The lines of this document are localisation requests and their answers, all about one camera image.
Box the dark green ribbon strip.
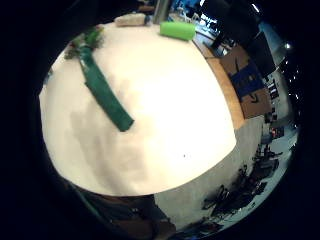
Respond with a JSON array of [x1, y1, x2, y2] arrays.
[[79, 46, 135, 133]]

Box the bright green foam roll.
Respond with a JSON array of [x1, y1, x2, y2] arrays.
[[159, 21, 197, 42]]

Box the brown cardboard box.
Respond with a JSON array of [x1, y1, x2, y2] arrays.
[[240, 88, 273, 120], [219, 44, 251, 76]]

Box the dark blue box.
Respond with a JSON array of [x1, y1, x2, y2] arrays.
[[230, 62, 265, 98]]

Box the the person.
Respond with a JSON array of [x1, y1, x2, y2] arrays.
[[68, 183, 178, 240]]

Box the beige cloth bundle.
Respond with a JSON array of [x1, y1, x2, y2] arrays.
[[114, 12, 151, 28]]

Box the green artificial plant sprig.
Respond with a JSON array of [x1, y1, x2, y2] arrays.
[[64, 25, 105, 61]]

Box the grey metal pole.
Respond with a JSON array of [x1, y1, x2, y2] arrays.
[[152, 0, 172, 25]]

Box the black tangled cables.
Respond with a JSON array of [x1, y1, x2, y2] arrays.
[[201, 145, 284, 218]]

